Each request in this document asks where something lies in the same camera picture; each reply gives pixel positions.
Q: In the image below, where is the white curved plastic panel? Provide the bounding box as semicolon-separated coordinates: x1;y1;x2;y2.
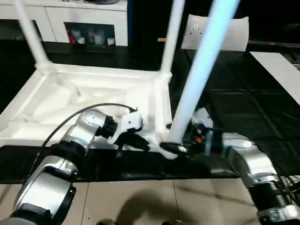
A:
180;14;250;52

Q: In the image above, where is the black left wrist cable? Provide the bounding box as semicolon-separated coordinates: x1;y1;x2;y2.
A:
31;103;139;171

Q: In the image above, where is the white plastic table top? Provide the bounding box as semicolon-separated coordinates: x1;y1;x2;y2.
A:
0;62;186;160

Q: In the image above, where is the white glass-door cabinet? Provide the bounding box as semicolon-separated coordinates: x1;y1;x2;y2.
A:
0;0;129;47

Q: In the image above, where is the black padded mat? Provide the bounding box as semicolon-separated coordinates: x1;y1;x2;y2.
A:
0;38;300;182

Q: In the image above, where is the white plastic table leg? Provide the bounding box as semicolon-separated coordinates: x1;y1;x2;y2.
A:
158;0;186;81
167;0;242;145
13;0;54;71

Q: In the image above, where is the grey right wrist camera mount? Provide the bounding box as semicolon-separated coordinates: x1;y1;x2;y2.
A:
191;107;214;156

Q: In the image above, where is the grey rounded device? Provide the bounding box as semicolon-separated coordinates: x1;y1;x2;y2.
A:
86;0;120;4

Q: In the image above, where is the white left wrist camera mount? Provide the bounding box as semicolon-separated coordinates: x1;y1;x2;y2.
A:
108;111;144;145

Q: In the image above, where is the white flat board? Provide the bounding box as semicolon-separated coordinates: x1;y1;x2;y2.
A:
249;51;300;105

